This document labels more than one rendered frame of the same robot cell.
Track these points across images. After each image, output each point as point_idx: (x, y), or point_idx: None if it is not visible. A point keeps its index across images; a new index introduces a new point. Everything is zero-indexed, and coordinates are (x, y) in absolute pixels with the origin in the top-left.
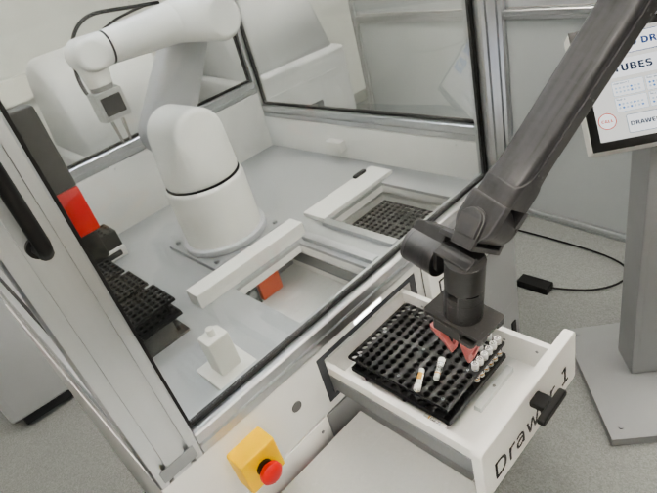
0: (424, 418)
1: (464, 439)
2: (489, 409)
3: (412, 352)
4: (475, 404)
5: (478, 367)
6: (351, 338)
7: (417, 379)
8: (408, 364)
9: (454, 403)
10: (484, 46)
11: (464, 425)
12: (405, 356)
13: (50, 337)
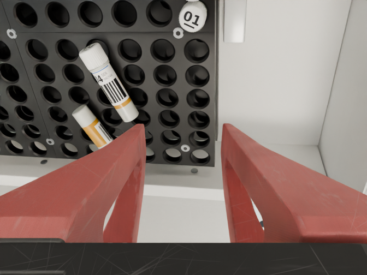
0: (182, 190)
1: None
2: (255, 15)
3: (1, 63)
4: (226, 39)
5: (206, 13)
6: None
7: (99, 147)
8: (34, 103)
9: (214, 141)
10: None
11: (230, 84)
12: (3, 85)
13: None
